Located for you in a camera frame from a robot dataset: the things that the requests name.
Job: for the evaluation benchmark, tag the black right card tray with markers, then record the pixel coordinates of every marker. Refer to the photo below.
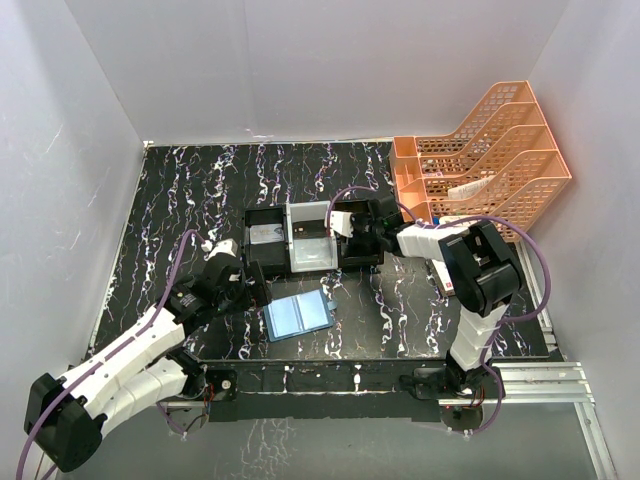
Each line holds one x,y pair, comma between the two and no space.
360,250

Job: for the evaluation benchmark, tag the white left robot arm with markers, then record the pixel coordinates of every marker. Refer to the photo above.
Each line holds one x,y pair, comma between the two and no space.
69,416

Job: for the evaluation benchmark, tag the blue card holder wallet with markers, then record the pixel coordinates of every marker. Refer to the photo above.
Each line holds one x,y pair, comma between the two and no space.
298,314

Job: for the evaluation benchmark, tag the black card tray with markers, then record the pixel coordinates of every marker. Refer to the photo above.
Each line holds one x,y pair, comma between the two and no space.
274,258
360,250

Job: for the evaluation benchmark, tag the white bottle in organizer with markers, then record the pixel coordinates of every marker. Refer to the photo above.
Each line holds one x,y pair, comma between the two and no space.
456,221

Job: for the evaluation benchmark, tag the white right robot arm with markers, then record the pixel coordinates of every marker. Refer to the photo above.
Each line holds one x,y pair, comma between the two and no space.
482,271

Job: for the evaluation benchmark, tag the aluminium frame rail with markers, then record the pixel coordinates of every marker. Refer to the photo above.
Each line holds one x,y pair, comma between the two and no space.
517,382

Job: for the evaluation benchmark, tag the orange plastic file organizer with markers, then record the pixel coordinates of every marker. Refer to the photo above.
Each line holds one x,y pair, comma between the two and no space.
505,135

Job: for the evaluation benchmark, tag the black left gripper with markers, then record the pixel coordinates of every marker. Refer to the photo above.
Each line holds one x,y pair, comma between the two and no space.
261,293

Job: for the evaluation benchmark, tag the white paper in organizer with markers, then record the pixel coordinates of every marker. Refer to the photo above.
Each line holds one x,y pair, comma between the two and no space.
468,190

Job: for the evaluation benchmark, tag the black left card tray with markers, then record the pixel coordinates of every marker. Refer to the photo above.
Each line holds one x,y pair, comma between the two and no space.
274,258

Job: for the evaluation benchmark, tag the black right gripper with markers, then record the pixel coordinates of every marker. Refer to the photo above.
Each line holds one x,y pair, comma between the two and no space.
355,218

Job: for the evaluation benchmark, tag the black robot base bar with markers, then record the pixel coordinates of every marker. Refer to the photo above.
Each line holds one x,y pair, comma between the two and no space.
231,391

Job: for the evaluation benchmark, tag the white silver card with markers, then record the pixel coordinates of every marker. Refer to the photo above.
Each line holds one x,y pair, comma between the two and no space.
266,233

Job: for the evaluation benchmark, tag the white middle card tray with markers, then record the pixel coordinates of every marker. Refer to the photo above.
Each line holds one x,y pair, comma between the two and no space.
311,246

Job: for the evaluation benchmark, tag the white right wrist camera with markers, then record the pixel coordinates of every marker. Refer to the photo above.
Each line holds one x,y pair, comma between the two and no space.
340,223

